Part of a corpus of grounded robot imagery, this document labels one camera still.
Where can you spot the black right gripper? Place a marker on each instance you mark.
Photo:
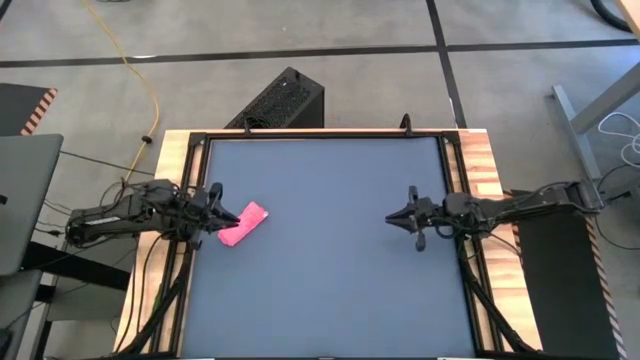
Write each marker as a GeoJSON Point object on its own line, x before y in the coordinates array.
{"type": "Point", "coordinates": [434, 216]}

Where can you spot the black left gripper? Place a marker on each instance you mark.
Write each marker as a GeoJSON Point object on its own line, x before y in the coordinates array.
{"type": "Point", "coordinates": [199, 215]}

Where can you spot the pink towel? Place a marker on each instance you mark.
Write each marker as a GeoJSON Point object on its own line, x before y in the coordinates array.
{"type": "Point", "coordinates": [242, 223]}

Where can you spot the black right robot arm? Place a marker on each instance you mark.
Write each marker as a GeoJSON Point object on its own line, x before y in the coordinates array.
{"type": "Point", "coordinates": [530, 205]}

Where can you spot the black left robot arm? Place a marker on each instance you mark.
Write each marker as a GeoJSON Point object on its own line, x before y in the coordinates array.
{"type": "Point", "coordinates": [115, 217]}

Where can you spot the black clamp hook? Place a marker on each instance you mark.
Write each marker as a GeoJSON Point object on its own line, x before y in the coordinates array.
{"type": "Point", "coordinates": [406, 126]}

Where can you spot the black perforated computer tower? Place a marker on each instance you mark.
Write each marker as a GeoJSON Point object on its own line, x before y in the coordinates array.
{"type": "Point", "coordinates": [280, 102]}

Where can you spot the black box striped edge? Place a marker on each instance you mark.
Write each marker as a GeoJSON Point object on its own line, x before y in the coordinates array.
{"type": "Point", "coordinates": [560, 300]}

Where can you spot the grey laptop lid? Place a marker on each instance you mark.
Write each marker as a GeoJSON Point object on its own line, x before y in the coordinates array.
{"type": "Point", "coordinates": [25, 200]}

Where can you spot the black mat striped edge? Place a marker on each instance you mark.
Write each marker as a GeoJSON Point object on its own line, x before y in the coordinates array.
{"type": "Point", "coordinates": [17, 107]}

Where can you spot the grey desk leg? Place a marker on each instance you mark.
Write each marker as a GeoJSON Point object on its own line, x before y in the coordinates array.
{"type": "Point", "coordinates": [610, 97]}

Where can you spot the wooden desk corner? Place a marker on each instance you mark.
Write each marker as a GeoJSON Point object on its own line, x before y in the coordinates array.
{"type": "Point", "coordinates": [632, 12]}

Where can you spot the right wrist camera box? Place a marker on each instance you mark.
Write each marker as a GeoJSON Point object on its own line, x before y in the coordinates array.
{"type": "Point", "coordinates": [459, 204]}

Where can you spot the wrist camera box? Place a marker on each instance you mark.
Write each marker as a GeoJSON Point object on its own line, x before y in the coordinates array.
{"type": "Point", "coordinates": [459, 204]}
{"type": "Point", "coordinates": [165, 192]}

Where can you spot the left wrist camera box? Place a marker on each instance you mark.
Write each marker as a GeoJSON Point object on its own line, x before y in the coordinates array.
{"type": "Point", "coordinates": [165, 192]}

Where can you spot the black table frame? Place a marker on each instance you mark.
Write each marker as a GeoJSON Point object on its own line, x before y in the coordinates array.
{"type": "Point", "coordinates": [325, 134]}

